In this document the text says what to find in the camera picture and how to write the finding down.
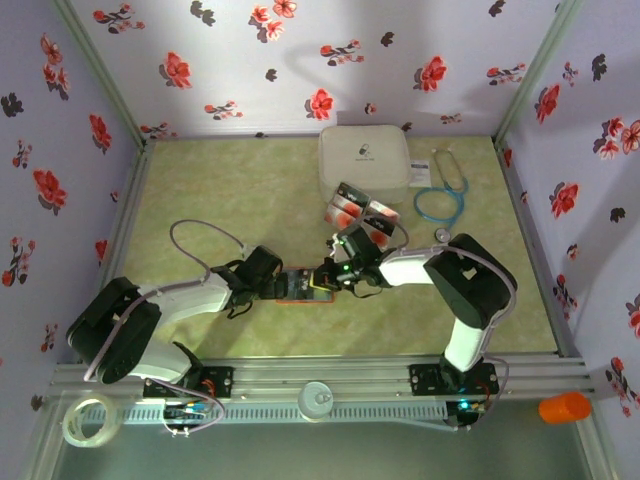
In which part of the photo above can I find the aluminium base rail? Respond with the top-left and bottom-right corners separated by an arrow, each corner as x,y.
49,355 -> 596,401

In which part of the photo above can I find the clear tape roll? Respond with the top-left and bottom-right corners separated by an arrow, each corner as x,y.
62,393 -> 120,449

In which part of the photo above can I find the orange pill bottle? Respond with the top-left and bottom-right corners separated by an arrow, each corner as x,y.
538,392 -> 592,425

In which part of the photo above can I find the group of red-white boxes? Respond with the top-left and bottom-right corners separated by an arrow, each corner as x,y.
323,181 -> 403,254

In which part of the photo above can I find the white paper tag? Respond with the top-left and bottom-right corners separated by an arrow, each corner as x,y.
409,158 -> 432,189

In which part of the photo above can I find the black credit card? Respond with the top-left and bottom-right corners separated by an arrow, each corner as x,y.
287,269 -> 314,301
337,183 -> 372,204
362,214 -> 397,234

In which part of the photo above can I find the lavender left arm cable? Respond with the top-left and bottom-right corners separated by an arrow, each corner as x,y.
83,218 -> 249,439

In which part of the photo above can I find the orange card holder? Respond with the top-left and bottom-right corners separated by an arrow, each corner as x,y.
274,267 -> 335,305

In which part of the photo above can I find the controller circuit board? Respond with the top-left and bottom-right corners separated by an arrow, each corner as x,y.
163,401 -> 214,439
446,398 -> 490,434

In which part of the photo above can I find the white medicine bag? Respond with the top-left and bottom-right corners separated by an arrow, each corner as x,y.
317,124 -> 412,205

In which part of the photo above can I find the blue stethoscope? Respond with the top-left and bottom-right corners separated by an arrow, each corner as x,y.
413,147 -> 471,245

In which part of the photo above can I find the white slotted cable duct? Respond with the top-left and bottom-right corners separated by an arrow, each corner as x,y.
82,402 -> 449,426

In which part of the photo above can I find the white round cap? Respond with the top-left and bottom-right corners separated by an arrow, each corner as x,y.
297,381 -> 335,424

